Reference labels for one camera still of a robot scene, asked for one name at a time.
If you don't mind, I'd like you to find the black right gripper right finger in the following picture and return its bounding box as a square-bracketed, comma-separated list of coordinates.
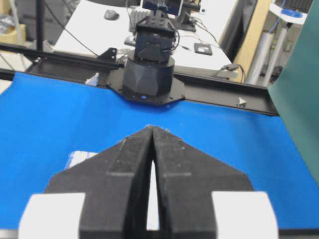
[153, 127, 254, 239]

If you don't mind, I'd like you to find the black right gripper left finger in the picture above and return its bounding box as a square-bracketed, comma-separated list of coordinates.
[45, 127, 153, 239]

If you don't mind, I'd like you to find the white blue striped towel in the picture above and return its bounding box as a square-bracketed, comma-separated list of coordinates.
[65, 151, 97, 169]

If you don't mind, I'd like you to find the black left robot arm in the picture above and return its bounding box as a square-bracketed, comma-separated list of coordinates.
[123, 0, 183, 100]

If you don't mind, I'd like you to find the blue table cloth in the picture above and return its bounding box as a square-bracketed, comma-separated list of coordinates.
[0, 73, 319, 230]

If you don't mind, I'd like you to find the small black box on desk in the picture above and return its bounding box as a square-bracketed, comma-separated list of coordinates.
[194, 43, 213, 56]

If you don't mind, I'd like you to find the dark green board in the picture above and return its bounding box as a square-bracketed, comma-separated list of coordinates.
[268, 0, 319, 183]

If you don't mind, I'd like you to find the white desk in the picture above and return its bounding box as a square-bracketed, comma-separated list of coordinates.
[54, 0, 231, 76]

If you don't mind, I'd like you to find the black computer mouse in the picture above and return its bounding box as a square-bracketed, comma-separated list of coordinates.
[104, 9, 120, 21]

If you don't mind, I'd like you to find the black mounting rail plate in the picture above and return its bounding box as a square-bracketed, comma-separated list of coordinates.
[0, 43, 278, 116]

